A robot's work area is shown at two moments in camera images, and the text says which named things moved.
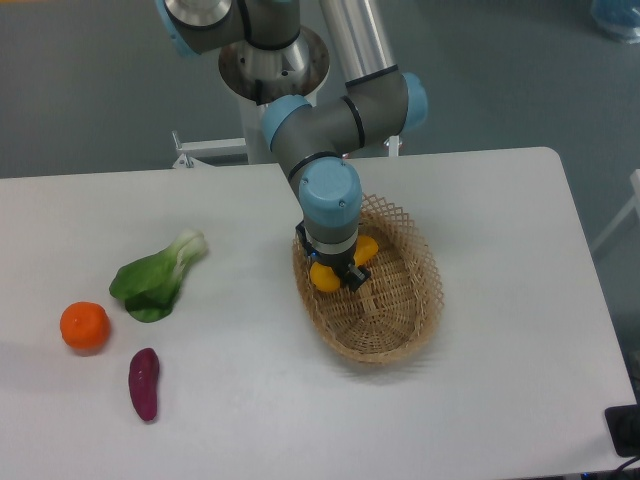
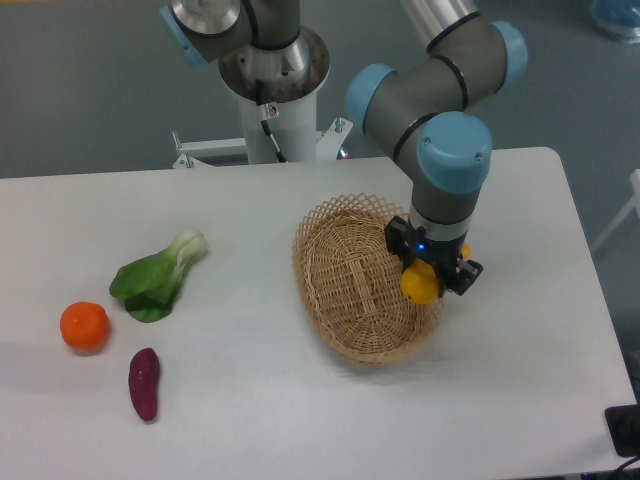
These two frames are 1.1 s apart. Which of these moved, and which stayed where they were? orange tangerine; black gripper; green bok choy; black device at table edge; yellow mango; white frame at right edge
Moved: black gripper; yellow mango
Stayed: white frame at right edge; green bok choy; orange tangerine; black device at table edge
